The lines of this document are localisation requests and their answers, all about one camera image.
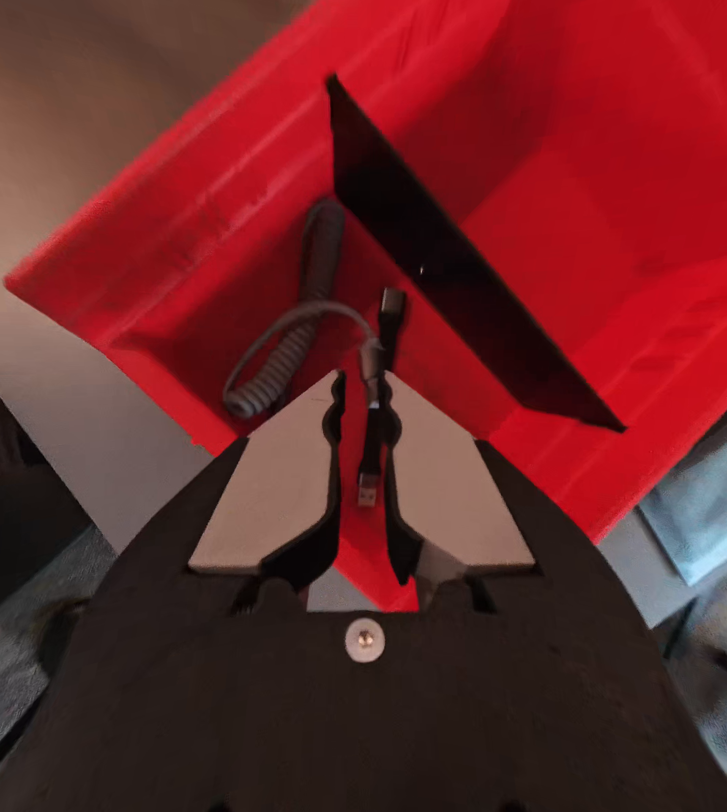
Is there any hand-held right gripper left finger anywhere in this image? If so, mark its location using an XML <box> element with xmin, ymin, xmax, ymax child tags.
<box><xmin>187</xmin><ymin>369</ymin><xmax>347</xmax><ymax>595</ymax></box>

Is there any short black usb cable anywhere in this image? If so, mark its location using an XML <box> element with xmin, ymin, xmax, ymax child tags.
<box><xmin>356</xmin><ymin>287</ymin><xmax>410</xmax><ymax>510</ymax></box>

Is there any red plastic bin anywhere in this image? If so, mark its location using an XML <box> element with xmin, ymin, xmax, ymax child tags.
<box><xmin>4</xmin><ymin>0</ymin><xmax>727</xmax><ymax>615</ymax></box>

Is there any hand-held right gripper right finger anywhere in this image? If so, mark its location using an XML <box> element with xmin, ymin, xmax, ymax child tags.
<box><xmin>381</xmin><ymin>370</ymin><xmax>537</xmax><ymax>587</ymax></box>

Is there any black bin divider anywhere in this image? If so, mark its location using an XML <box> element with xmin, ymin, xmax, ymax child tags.
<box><xmin>325</xmin><ymin>74</ymin><xmax>628</xmax><ymax>434</ymax></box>

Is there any grey usb cable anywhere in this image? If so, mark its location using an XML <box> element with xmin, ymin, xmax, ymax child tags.
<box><xmin>222</xmin><ymin>198</ymin><xmax>385</xmax><ymax>421</ymax></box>

